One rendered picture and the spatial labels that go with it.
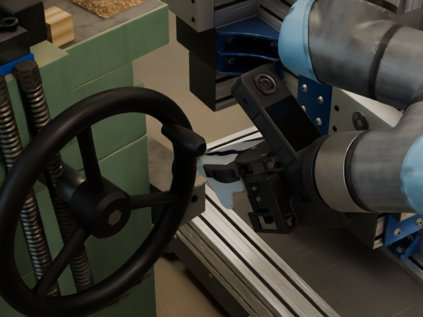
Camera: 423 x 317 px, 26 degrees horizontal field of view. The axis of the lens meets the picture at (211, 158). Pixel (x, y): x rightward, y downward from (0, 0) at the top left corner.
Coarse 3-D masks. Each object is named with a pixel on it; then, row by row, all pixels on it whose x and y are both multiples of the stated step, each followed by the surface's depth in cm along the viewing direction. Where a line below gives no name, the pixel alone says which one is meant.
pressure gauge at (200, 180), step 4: (200, 156) 131; (172, 164) 132; (172, 168) 132; (172, 172) 132; (196, 172) 133; (196, 176) 133; (200, 176) 134; (196, 180) 133; (200, 180) 134; (204, 180) 135; (196, 184) 134; (200, 184) 134
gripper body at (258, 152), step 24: (264, 144) 94; (312, 144) 86; (264, 168) 90; (312, 168) 84; (264, 192) 90; (288, 192) 91; (312, 192) 85; (264, 216) 94; (288, 216) 93; (312, 216) 89; (336, 216) 87
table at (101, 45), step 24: (48, 0) 123; (144, 0) 123; (96, 24) 118; (120, 24) 118; (144, 24) 120; (168, 24) 124; (72, 48) 113; (96, 48) 116; (120, 48) 119; (144, 48) 122; (72, 72) 115; (96, 72) 118; (72, 144) 107; (0, 168) 100
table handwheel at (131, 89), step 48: (96, 96) 94; (144, 96) 98; (48, 144) 91; (0, 192) 91; (96, 192) 100; (192, 192) 112; (0, 240) 92; (144, 240) 113; (0, 288) 96; (48, 288) 101; (96, 288) 109
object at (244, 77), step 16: (240, 80) 89; (256, 80) 89; (272, 80) 90; (240, 96) 90; (256, 96) 89; (272, 96) 89; (288, 96) 90; (256, 112) 89; (272, 112) 88; (288, 112) 89; (304, 112) 90; (272, 128) 88; (288, 128) 88; (304, 128) 89; (272, 144) 89; (288, 144) 87; (304, 144) 88; (288, 160) 88
